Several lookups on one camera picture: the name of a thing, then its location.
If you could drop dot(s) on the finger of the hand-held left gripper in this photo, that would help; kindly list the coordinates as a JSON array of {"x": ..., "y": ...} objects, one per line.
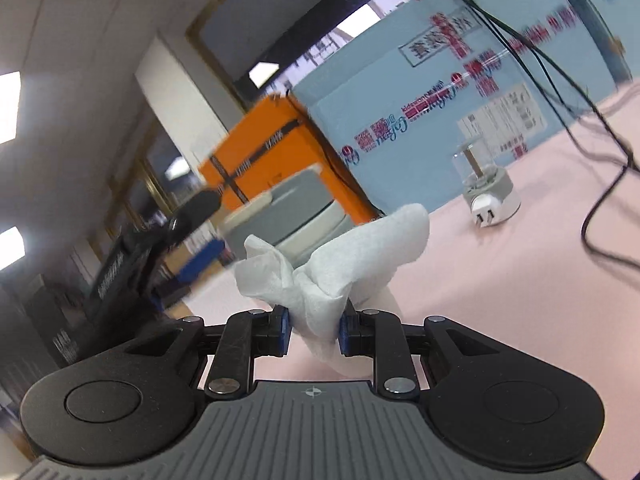
[
  {"x": 200, "y": 263},
  {"x": 196, "y": 210}
]

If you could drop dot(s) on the grey and white container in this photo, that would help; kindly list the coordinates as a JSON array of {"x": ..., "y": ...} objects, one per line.
[{"x": 300, "y": 200}]

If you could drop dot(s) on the orange cardboard box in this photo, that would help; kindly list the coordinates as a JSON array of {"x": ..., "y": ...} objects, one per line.
[{"x": 270, "y": 160}]

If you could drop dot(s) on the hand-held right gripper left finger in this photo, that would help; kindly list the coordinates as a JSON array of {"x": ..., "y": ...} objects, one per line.
[{"x": 285, "y": 331}]

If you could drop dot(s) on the ceiling light panel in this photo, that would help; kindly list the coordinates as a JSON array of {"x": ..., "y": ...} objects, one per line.
[
  {"x": 11, "y": 244},
  {"x": 9, "y": 107}
]

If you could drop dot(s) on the large light blue cardboard box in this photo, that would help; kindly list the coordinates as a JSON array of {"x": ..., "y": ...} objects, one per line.
[{"x": 400, "y": 90}]

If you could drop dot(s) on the white wipe cloth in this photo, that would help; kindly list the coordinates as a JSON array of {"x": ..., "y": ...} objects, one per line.
[{"x": 320, "y": 270}]

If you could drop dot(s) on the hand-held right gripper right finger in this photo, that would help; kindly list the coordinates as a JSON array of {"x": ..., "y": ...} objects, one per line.
[{"x": 344, "y": 334}]

